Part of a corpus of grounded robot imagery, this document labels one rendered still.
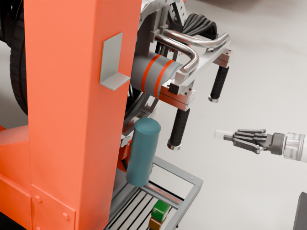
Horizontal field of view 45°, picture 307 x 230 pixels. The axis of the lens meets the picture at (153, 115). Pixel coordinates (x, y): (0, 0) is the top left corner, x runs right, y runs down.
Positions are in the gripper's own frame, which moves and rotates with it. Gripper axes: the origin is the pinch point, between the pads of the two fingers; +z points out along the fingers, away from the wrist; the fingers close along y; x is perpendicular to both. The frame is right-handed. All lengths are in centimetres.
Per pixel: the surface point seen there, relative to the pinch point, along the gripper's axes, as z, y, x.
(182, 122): 6.2, 24.0, -18.3
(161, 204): 8.4, 38.2, 1.4
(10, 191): 45, 56, -8
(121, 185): 47, 0, 36
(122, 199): 46, 3, 42
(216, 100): 5.7, -9.6, -8.5
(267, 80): 12, -197, 69
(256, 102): 13, -153, 68
